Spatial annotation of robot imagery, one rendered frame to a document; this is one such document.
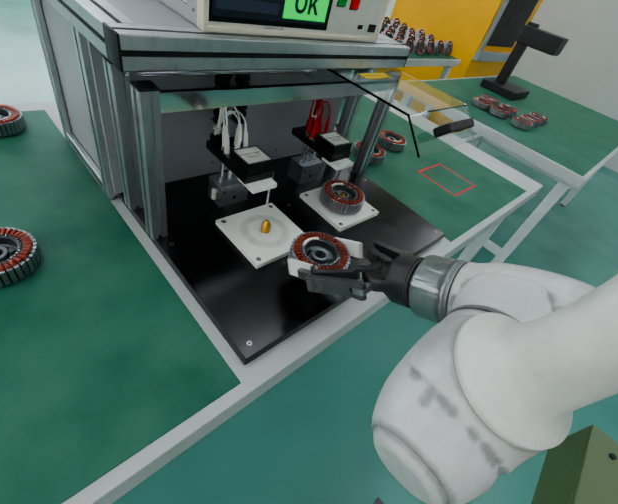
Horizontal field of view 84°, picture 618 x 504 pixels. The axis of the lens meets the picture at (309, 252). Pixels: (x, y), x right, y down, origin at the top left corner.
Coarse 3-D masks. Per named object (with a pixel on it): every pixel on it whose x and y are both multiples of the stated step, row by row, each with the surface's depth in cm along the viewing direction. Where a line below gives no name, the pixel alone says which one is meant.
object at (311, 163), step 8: (296, 160) 90; (304, 160) 91; (312, 160) 92; (320, 160) 93; (296, 168) 91; (304, 168) 89; (312, 168) 92; (320, 168) 94; (296, 176) 92; (304, 176) 92; (312, 176) 94
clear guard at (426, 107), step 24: (336, 72) 72; (360, 72) 76; (384, 72) 81; (384, 96) 67; (408, 96) 71; (432, 96) 76; (432, 120) 68; (456, 120) 74; (432, 144) 67; (456, 144) 73
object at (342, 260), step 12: (300, 240) 63; (312, 240) 64; (324, 240) 65; (336, 240) 65; (300, 252) 60; (312, 252) 63; (324, 252) 63; (336, 252) 64; (348, 252) 64; (324, 264) 60; (336, 264) 60; (348, 264) 62
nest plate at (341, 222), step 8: (304, 192) 88; (312, 192) 89; (320, 192) 90; (304, 200) 87; (312, 200) 86; (320, 200) 87; (312, 208) 86; (320, 208) 85; (368, 208) 90; (328, 216) 83; (336, 216) 84; (344, 216) 85; (352, 216) 85; (360, 216) 86; (368, 216) 87; (336, 224) 81; (344, 224) 82; (352, 224) 84
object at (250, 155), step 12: (216, 144) 72; (216, 156) 71; (228, 156) 69; (240, 156) 66; (252, 156) 67; (264, 156) 69; (228, 168) 69; (240, 168) 67; (252, 168) 66; (264, 168) 68; (240, 180) 69; (252, 180) 68; (264, 180) 70; (252, 192) 67
